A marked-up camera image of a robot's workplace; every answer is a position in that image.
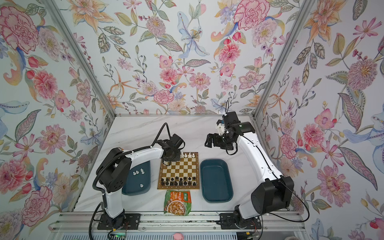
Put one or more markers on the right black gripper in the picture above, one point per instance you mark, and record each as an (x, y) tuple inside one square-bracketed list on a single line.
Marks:
[(216, 137)]

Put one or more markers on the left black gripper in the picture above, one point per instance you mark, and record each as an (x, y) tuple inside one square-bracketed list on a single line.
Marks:
[(178, 151)]

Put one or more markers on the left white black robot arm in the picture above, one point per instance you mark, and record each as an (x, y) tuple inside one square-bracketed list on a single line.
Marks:
[(112, 175)]

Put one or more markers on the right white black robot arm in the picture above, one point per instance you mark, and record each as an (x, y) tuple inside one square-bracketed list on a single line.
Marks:
[(273, 191)]

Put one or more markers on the white chess piece row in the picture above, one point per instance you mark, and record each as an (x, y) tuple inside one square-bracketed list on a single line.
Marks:
[(189, 155)]

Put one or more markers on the wooden chess board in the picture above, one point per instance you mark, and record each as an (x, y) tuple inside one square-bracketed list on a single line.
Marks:
[(183, 168)]

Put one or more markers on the black chess piece rows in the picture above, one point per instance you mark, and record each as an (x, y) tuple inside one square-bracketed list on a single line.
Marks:
[(179, 181)]

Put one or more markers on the white pawns in bin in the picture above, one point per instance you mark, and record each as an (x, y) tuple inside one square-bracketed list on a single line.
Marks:
[(139, 179)]

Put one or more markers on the left teal plastic bin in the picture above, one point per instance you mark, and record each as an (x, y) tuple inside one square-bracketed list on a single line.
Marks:
[(129, 189)]

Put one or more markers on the teal plastic bin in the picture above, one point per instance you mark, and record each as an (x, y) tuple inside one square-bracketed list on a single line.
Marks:
[(216, 182), (129, 189)]

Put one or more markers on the instant noodle snack packet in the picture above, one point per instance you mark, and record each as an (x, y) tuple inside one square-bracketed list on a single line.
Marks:
[(178, 203)]

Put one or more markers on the right teal plastic bin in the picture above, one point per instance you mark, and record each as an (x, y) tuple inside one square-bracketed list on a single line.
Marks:
[(216, 182)]

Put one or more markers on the pink round object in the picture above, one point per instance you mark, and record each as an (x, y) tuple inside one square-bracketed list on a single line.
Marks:
[(178, 236)]

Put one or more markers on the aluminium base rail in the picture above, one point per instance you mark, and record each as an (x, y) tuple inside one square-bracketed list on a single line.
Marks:
[(150, 222)]

